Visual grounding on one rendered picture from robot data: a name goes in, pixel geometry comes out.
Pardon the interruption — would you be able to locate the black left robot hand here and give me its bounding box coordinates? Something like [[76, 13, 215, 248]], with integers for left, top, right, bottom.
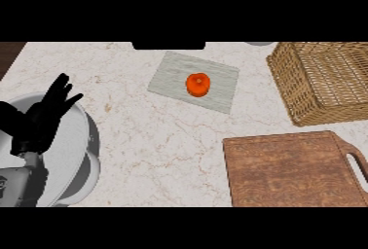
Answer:
[[0, 73, 85, 158]]

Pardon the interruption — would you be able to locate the brown wooden cutting board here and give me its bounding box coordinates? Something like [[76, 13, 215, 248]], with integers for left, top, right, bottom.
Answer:
[[222, 129, 368, 208]]

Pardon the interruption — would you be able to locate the wicker basket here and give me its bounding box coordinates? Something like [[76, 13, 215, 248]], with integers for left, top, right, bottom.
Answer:
[[267, 42, 368, 127]]

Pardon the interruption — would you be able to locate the white round bowl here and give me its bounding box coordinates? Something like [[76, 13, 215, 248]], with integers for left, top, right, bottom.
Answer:
[[0, 91, 103, 208]]

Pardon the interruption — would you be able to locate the dark brown wooden panel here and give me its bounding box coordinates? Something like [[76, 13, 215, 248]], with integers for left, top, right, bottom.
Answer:
[[0, 42, 29, 82]]

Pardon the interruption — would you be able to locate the grey rectangular placemat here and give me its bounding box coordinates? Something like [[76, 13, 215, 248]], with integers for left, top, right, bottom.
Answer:
[[147, 51, 241, 115]]

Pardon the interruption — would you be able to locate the orange bell pepper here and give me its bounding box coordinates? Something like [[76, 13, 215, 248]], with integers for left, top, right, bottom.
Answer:
[[184, 72, 213, 98]]

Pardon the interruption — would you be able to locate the black appliance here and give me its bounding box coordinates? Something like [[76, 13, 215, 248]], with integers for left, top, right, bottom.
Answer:
[[132, 42, 207, 52]]

